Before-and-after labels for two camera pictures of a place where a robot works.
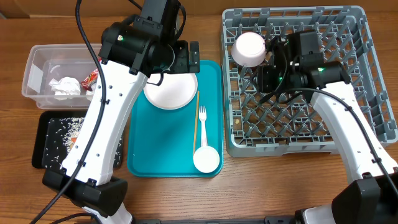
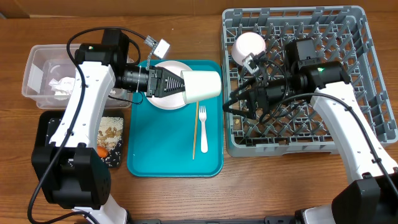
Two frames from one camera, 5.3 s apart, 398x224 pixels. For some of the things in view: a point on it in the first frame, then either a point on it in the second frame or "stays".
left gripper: x=186 y=65 -> x=160 y=83
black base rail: x=271 y=219 stays
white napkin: x=66 y=88 stays
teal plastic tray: x=161 y=141 stays
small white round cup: x=206 y=159 -> x=201 y=85
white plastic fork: x=203 y=117 stays
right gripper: x=269 y=81 -> x=265 y=94
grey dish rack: x=288 y=122 stays
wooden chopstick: x=196 y=124 stays
